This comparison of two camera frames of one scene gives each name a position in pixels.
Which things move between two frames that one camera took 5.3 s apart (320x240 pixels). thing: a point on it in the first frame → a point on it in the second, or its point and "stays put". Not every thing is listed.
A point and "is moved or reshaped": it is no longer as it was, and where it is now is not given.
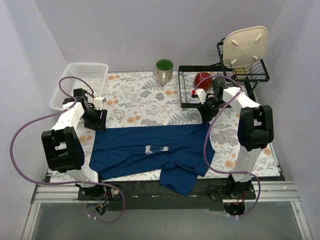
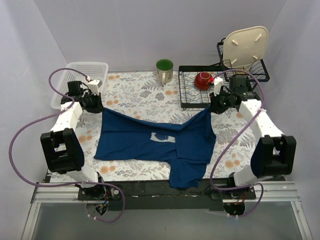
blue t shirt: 120,154 is moved or reshaped
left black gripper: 96,121 → 94,105
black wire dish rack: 195,77 stays put
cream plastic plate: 245,46 stays put
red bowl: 205,84 stays put
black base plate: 155,195 stays put
